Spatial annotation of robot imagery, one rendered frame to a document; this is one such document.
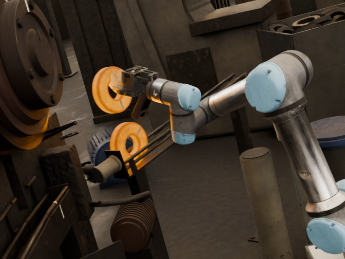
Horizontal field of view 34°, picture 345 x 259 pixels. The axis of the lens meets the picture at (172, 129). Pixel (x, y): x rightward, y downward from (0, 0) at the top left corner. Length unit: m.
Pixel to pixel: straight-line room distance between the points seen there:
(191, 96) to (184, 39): 2.45
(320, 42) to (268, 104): 2.02
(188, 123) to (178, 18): 2.42
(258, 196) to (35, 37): 1.09
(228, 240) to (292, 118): 1.32
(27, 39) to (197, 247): 1.55
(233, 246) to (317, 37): 1.40
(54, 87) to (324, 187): 0.75
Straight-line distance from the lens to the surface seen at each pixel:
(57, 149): 1.78
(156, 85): 1.73
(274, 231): 2.21
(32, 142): 1.51
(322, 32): 3.43
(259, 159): 2.09
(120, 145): 1.90
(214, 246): 2.66
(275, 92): 1.41
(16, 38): 1.35
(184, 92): 1.67
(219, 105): 1.75
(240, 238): 2.68
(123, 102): 1.92
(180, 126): 1.72
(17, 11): 1.40
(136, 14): 4.17
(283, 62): 1.47
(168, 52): 4.16
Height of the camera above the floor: 1.21
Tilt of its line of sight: 15 degrees down
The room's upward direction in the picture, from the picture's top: 14 degrees counter-clockwise
